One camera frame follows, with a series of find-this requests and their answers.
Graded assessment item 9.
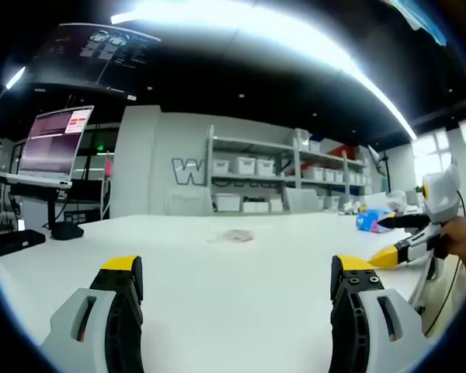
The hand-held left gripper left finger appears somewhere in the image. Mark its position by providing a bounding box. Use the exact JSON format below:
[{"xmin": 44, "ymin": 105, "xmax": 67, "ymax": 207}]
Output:
[{"xmin": 38, "ymin": 255, "xmax": 144, "ymax": 373}]

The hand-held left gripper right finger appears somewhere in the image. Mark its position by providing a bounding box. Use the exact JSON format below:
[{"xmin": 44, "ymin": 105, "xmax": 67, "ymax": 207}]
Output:
[{"xmin": 328, "ymin": 254, "xmax": 432, "ymax": 373}]

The clear resealable bag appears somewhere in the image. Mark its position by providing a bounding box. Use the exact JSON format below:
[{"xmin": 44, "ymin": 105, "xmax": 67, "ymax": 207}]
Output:
[{"xmin": 206, "ymin": 228, "xmax": 255, "ymax": 244}]

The person's right hand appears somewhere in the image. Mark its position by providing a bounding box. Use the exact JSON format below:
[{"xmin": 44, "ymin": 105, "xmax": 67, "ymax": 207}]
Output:
[{"xmin": 434, "ymin": 215, "xmax": 466, "ymax": 271}]

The blue tissue packet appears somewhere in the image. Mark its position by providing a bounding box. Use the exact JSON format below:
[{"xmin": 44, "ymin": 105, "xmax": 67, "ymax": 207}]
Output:
[{"xmin": 355, "ymin": 208, "xmax": 398, "ymax": 234}]

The black monitor stand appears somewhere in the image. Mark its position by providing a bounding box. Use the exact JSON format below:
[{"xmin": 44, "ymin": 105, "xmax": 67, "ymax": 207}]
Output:
[{"xmin": 42, "ymin": 187, "xmax": 85, "ymax": 240}]

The white chair back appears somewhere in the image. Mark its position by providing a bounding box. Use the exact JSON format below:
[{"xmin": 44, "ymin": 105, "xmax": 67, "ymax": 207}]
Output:
[{"xmin": 284, "ymin": 187, "xmax": 320, "ymax": 213}]

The black flat device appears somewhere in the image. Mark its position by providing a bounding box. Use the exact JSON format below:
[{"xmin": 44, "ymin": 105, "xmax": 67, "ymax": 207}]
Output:
[{"xmin": 0, "ymin": 228, "xmax": 47, "ymax": 258}]

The grey storage shelf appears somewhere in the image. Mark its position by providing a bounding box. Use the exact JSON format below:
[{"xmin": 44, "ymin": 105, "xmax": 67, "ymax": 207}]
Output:
[{"xmin": 204, "ymin": 124, "xmax": 374, "ymax": 214}]

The row of white storage bins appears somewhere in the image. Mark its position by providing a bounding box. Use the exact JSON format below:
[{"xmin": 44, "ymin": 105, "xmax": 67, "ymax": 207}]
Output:
[{"xmin": 211, "ymin": 156, "xmax": 374, "ymax": 186}]

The computer monitor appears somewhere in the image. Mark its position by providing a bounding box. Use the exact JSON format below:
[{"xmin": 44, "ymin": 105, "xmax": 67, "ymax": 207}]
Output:
[{"xmin": 16, "ymin": 105, "xmax": 96, "ymax": 190}]

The hanging dark poster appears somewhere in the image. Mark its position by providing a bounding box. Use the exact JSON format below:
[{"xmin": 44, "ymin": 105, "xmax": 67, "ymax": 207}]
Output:
[{"xmin": 24, "ymin": 22, "xmax": 162, "ymax": 96}]

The thin black cable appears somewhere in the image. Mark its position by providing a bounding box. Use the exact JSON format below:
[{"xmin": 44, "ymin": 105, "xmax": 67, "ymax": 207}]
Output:
[{"xmin": 425, "ymin": 186, "xmax": 466, "ymax": 339}]

